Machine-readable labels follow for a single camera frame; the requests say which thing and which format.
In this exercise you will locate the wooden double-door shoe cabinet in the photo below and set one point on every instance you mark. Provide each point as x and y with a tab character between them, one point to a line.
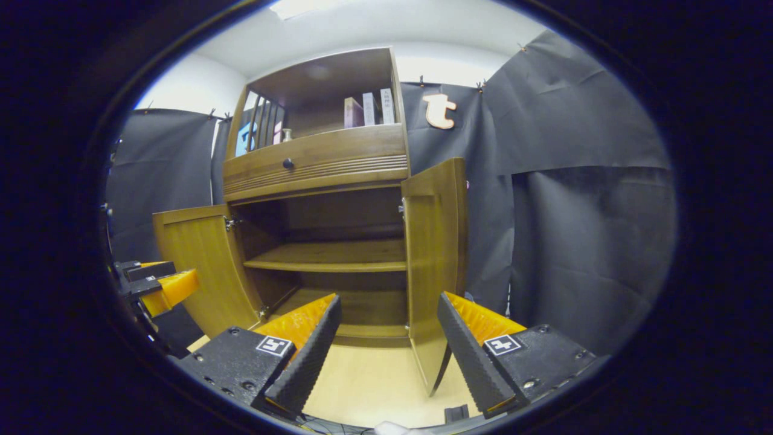
314	157

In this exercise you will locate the white spine book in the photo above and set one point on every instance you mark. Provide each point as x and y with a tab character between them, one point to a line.
369	109

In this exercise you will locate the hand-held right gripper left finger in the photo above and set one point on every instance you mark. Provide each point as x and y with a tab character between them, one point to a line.
311	362

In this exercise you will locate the black backdrop cloth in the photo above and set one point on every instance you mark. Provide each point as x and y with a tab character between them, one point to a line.
574	241

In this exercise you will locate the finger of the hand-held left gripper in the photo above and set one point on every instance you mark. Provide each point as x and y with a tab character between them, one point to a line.
151	270
175	289

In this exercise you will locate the wooden inner shelf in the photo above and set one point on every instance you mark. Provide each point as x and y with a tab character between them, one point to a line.
338	257

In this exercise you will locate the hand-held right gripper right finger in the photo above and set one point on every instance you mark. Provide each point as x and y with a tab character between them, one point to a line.
468	362

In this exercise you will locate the small pale vase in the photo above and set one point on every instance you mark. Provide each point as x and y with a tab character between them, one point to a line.
287	136

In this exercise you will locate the small pink book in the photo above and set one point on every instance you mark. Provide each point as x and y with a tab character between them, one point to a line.
278	133

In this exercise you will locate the wooden cabinet door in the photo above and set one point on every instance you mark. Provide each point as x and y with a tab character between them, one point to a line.
432	272
193	241

